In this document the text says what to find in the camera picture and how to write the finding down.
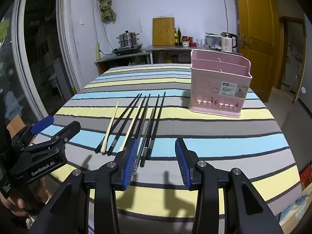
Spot glass sliding door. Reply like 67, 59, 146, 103
0, 0, 81, 137

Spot grey refrigerator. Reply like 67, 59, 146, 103
283, 15, 312, 168

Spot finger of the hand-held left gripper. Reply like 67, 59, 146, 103
23, 120, 81, 156
12, 115, 55, 149

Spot beige wooden chopstick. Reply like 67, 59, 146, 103
119, 99, 144, 153
101, 101, 120, 154

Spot yellow wooden door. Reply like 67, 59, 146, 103
234, 0, 279, 103

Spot striped tablecloth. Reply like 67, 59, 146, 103
29, 63, 300, 234

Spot white electric kettle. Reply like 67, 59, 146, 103
221, 32, 238, 52

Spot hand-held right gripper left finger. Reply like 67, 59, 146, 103
29, 138, 139, 234

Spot green hanging cloth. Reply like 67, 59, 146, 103
95, 0, 117, 22

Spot stainless steel steamer pot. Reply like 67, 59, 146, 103
116, 30, 140, 47

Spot red carton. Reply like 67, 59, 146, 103
299, 162, 312, 192

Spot black cooktop stove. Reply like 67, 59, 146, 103
112, 44, 143, 55

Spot grey plastic dish container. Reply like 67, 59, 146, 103
205, 33, 222, 50

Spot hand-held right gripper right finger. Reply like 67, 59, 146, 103
175, 138, 281, 234

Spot wooden cutting board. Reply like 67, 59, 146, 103
152, 17, 175, 46

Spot white wall cable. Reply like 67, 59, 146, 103
220, 0, 230, 33

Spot metal kitchen counter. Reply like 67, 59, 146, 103
144, 45, 243, 65

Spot metal chopsticks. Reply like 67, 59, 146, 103
95, 91, 167, 176

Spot pink plastic utensil basket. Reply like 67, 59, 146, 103
188, 49, 253, 119

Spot low metal stove stand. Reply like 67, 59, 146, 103
95, 51, 150, 75

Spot person's left hand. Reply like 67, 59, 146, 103
0, 177, 49, 217

